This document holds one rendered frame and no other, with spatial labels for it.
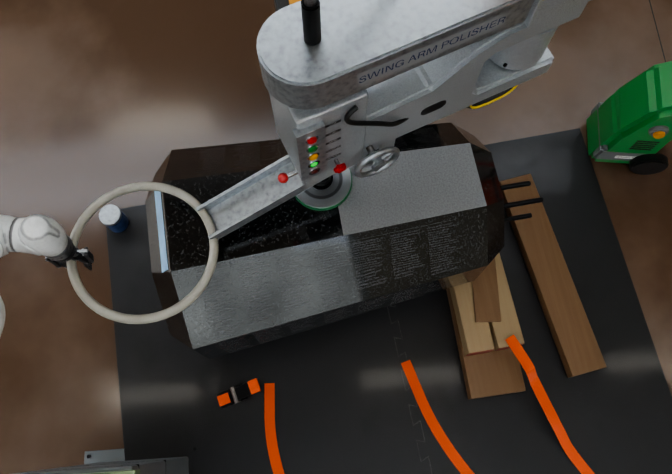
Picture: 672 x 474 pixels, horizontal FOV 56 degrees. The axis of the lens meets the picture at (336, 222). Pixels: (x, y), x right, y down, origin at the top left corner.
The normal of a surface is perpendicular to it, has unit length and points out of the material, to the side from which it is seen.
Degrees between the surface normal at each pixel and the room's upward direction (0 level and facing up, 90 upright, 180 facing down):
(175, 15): 0
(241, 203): 16
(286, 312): 45
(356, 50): 0
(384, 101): 4
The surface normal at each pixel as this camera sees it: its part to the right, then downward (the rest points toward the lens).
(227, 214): -0.26, -0.19
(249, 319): 0.14, 0.43
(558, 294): 0.00, -0.31
